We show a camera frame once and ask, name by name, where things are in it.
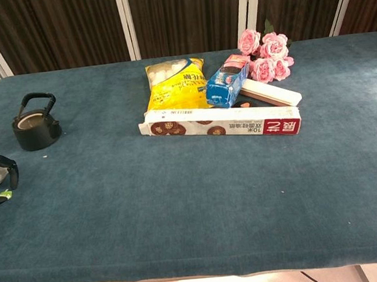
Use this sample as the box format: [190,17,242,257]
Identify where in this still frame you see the small black kettle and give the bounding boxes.
[9,90,64,153]

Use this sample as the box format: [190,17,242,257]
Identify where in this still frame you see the yellow marshmallow bag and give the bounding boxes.
[141,56,215,116]

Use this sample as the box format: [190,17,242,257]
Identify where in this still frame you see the blue velvet tablecloth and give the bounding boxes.
[0,33,377,282]

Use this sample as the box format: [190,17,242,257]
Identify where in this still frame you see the brown folding screen white frames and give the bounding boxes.
[0,0,377,98]

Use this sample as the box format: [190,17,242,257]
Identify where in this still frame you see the blue and pink cookie box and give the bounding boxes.
[202,53,255,110]

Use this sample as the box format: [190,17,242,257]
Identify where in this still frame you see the white red baking paper box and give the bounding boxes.
[137,98,303,147]

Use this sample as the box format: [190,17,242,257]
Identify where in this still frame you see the long cream box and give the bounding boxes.
[238,75,303,111]

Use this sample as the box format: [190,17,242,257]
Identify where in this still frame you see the pink rose bouquet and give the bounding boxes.
[235,16,298,86]

